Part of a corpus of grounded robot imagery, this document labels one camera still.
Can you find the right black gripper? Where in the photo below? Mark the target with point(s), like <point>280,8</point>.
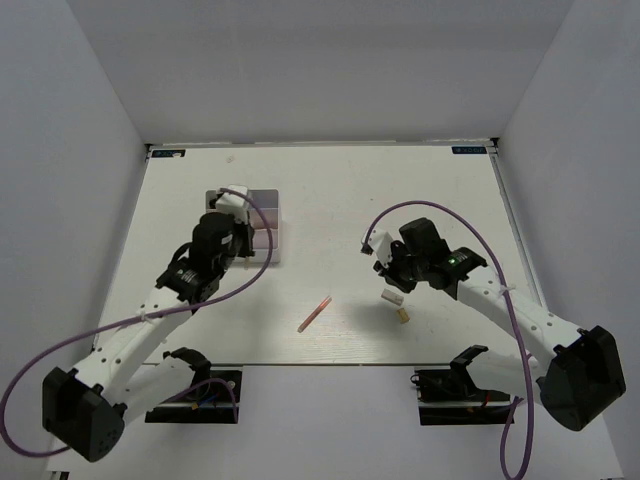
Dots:
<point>388,271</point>

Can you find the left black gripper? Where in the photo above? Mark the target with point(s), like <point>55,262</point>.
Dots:
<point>248,232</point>

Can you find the white eraser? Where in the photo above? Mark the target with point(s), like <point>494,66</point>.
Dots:
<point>392,297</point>

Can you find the small yellow eraser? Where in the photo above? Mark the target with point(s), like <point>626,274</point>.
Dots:
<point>403,316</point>

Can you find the orange highlighter pen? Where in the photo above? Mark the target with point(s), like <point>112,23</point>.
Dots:
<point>314,314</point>

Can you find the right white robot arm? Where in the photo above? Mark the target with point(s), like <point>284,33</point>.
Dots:
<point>573,373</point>

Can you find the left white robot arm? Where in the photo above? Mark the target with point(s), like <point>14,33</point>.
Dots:
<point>88,406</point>

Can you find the right white compartment organizer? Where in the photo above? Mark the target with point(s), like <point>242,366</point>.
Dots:
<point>268,202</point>

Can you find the white compartment organizer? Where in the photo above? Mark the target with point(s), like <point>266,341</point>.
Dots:
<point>211,197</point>
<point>268,202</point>

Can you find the left white compartment organizer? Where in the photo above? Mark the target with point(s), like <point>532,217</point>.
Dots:
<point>211,197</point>

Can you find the left blue table label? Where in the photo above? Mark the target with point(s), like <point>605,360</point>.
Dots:
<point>168,153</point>

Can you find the blue table label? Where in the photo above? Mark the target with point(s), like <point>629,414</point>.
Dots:
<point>468,150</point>
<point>168,153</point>

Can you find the right blue table label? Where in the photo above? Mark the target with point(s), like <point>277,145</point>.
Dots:
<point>468,150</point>

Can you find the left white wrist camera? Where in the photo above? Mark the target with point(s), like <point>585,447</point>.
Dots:
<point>235,203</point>

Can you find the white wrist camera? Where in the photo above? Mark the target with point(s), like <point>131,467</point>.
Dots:
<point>235,203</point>
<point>378,243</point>

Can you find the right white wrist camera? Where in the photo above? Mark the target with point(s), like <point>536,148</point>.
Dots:
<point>378,243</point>

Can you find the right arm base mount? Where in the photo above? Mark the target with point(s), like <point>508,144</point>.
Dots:
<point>442,403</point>

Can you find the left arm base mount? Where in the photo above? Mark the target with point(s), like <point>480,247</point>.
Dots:
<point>207,405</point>

